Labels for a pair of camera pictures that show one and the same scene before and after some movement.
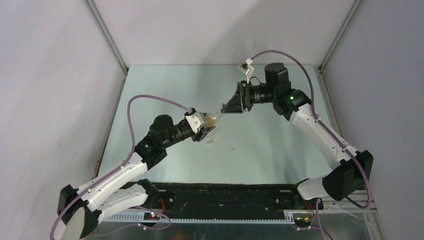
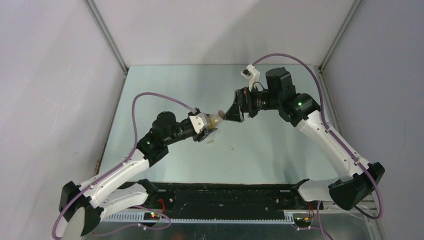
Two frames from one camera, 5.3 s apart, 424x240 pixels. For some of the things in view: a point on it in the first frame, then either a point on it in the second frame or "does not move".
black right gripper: [240, 100] → [243, 100]
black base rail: [233, 198] does not move
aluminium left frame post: [91, 5] does not move
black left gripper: [201, 133] does not move
